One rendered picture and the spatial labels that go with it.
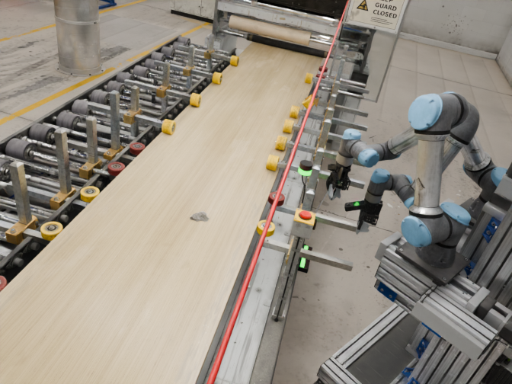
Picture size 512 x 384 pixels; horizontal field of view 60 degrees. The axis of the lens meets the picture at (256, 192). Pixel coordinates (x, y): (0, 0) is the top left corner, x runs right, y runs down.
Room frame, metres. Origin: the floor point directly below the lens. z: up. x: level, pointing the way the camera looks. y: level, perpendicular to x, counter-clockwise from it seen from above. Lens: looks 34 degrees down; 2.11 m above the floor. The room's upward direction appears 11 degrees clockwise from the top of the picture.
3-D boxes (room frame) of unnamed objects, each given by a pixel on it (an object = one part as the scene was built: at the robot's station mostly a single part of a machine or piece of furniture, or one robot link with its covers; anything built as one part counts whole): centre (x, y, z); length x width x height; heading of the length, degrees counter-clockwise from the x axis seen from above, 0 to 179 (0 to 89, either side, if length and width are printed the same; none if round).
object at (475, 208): (1.78, -1.07, 1.09); 0.15 x 0.15 x 0.10
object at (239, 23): (4.41, -0.04, 1.05); 1.43 x 0.12 x 0.12; 83
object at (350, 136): (1.76, -0.36, 1.29); 0.09 x 0.08 x 0.11; 33
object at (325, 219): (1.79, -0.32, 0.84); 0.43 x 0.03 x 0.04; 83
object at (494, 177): (1.79, -1.07, 1.21); 0.13 x 0.12 x 0.14; 17
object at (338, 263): (1.54, -0.27, 0.81); 0.44 x 0.03 x 0.04; 83
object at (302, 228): (1.25, -0.18, 1.18); 0.07 x 0.07 x 0.08; 83
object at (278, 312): (1.25, -0.18, 0.93); 0.05 x 0.05 x 0.45; 83
